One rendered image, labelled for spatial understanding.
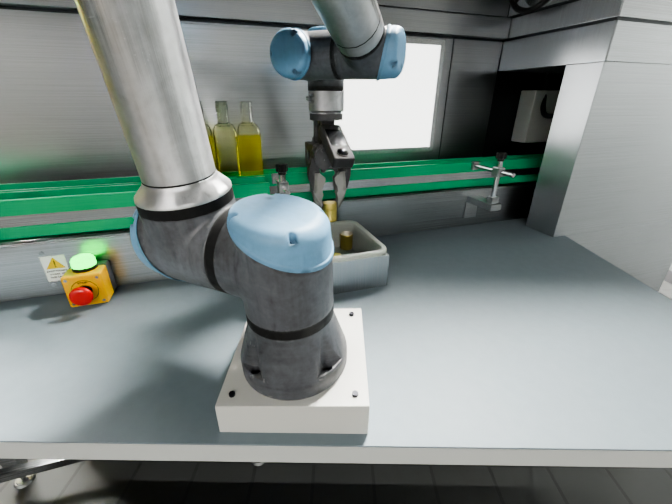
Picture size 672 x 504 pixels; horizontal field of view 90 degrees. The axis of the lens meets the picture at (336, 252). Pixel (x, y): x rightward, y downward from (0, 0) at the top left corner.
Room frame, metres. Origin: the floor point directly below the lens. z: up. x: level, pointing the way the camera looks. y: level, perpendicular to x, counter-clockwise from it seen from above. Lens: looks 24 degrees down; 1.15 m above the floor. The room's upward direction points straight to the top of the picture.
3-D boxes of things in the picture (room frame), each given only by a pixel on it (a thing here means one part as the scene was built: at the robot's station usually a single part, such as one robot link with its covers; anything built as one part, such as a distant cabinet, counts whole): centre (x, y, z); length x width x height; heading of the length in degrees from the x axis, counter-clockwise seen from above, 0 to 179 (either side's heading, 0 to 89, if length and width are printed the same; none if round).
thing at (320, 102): (0.78, 0.03, 1.14); 0.08 x 0.08 x 0.05
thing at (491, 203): (1.02, -0.47, 0.90); 0.17 x 0.05 x 0.23; 19
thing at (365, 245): (0.76, 0.00, 0.80); 0.22 x 0.17 x 0.09; 19
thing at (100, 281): (0.62, 0.52, 0.79); 0.07 x 0.07 x 0.07; 19
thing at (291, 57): (0.68, 0.05, 1.22); 0.11 x 0.11 x 0.08; 66
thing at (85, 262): (0.62, 0.52, 0.84); 0.04 x 0.04 x 0.03
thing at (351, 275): (0.79, 0.00, 0.79); 0.27 x 0.17 x 0.08; 19
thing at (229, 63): (1.11, 0.09, 1.15); 0.90 x 0.03 x 0.34; 109
